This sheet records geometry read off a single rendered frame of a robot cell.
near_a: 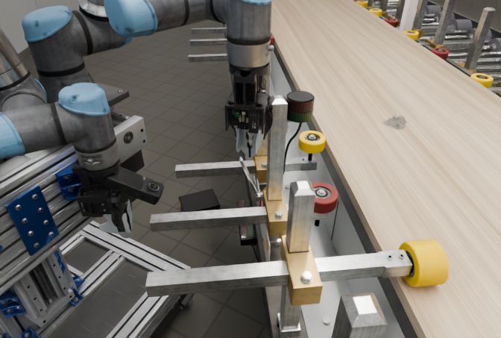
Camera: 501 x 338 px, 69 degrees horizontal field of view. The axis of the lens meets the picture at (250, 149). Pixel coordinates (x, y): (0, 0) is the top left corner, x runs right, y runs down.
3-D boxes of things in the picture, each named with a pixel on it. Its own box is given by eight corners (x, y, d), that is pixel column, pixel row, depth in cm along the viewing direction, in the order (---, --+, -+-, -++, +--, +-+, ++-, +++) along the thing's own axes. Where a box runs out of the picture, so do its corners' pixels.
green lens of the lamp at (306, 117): (288, 123, 78) (288, 114, 77) (282, 110, 83) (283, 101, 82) (315, 121, 79) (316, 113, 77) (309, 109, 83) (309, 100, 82)
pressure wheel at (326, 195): (305, 237, 91) (309, 203, 85) (298, 215, 98) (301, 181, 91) (336, 235, 92) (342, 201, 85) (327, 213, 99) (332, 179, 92)
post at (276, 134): (265, 255, 103) (271, 101, 76) (264, 245, 106) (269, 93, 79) (278, 254, 103) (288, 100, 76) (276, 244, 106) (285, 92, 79)
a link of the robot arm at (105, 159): (121, 132, 72) (109, 155, 66) (125, 151, 75) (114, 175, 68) (82, 132, 72) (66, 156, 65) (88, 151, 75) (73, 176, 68)
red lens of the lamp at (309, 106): (288, 113, 77) (289, 103, 75) (283, 100, 82) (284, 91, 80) (316, 111, 77) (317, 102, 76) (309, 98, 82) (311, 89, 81)
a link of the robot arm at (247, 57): (231, 31, 66) (276, 33, 65) (232, 56, 69) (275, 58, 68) (222, 44, 60) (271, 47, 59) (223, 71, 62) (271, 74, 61)
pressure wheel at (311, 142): (314, 177, 111) (317, 145, 105) (291, 168, 115) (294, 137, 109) (326, 165, 117) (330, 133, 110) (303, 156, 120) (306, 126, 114)
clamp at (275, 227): (268, 236, 88) (269, 221, 85) (261, 199, 99) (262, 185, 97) (291, 235, 89) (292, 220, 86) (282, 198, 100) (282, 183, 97)
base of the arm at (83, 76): (27, 102, 99) (15, 67, 94) (74, 82, 110) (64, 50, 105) (65, 115, 94) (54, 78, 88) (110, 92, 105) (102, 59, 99)
